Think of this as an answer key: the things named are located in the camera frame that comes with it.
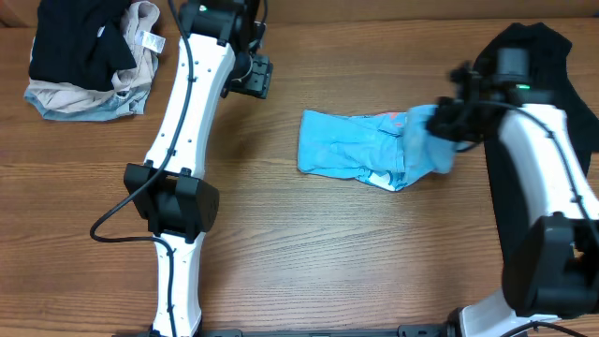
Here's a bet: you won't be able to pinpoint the light blue printed t-shirt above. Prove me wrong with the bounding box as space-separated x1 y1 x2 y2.
298 105 459 192

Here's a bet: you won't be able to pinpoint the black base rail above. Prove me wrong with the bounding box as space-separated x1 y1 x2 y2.
111 322 528 337

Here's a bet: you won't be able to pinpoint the black garment on pile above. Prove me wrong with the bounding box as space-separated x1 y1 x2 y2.
29 0 137 92

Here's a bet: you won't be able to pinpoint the black shirt on right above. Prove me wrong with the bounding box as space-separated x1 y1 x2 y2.
475 23 598 259

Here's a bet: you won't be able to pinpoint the beige folded pants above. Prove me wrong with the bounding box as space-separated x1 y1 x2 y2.
25 1 166 112

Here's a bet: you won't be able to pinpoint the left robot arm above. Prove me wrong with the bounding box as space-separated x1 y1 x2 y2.
124 0 273 336

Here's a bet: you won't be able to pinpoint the light blue denim garment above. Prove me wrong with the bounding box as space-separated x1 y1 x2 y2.
24 86 151 122

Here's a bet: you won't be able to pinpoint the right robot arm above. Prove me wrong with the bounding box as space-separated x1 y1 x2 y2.
426 48 598 336

